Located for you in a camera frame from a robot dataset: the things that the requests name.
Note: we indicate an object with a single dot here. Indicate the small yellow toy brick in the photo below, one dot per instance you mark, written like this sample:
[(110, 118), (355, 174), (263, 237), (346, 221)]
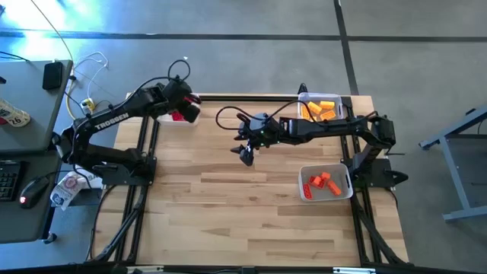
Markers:
[(304, 112)]

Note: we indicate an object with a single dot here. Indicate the light grey desk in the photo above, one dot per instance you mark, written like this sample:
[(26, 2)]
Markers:
[(38, 114)]

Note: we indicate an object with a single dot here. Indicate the yellow power plug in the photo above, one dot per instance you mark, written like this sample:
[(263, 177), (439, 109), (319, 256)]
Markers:
[(88, 103)]

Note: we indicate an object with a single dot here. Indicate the black frame foot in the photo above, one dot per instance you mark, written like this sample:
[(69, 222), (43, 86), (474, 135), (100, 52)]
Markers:
[(302, 88)]

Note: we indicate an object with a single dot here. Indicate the orange-red toy brick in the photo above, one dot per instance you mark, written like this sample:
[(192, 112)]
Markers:
[(322, 185), (307, 191)]

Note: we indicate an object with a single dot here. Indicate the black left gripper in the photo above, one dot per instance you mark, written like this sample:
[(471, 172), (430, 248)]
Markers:
[(177, 93)]

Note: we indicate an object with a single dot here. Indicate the small black desk item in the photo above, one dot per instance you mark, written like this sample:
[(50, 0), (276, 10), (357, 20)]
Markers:
[(2, 80)]

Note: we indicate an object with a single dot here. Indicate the grey metal desk frame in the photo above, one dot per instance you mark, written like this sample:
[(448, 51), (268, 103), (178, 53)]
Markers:
[(453, 175)]

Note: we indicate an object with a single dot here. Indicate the black aluminium table frame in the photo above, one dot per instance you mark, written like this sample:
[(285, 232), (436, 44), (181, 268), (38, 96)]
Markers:
[(247, 98)]

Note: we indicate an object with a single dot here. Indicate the white numbered tag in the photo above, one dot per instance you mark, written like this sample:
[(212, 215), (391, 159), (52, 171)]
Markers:
[(15, 116)]

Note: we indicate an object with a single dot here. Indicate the white printed snack bag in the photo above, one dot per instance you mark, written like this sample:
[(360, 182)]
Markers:
[(64, 194)]

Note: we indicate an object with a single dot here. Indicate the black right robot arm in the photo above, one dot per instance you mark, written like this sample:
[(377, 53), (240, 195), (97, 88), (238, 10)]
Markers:
[(323, 127)]

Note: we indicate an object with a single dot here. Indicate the clear plastic bin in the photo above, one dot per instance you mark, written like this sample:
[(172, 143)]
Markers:
[(319, 96)]

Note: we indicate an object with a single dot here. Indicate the silver metal bracket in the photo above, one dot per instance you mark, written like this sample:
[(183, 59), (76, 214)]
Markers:
[(144, 269), (354, 270)]

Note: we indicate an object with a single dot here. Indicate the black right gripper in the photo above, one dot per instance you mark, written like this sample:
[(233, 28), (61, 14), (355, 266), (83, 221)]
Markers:
[(262, 131)]

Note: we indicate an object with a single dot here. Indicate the dark grey desk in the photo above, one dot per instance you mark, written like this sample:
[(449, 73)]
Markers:
[(23, 224)]

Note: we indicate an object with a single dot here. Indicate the black computer mouse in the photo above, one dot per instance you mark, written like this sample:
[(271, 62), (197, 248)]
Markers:
[(33, 192)]

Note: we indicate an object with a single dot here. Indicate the small orange toy brick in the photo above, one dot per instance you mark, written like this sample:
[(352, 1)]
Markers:
[(315, 180)]

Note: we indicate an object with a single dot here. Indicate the white plastic bin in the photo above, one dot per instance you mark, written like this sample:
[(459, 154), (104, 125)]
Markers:
[(164, 121)]

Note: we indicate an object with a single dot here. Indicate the black keyboard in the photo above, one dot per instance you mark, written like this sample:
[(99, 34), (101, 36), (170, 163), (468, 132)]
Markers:
[(9, 179)]

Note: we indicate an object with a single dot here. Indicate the grey plastic bin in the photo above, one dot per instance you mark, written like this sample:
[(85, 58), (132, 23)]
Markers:
[(340, 171)]

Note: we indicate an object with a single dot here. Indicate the black power adapter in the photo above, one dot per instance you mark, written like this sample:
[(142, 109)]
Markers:
[(53, 75)]

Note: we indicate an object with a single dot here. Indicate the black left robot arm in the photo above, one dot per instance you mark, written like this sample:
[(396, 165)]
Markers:
[(110, 122)]

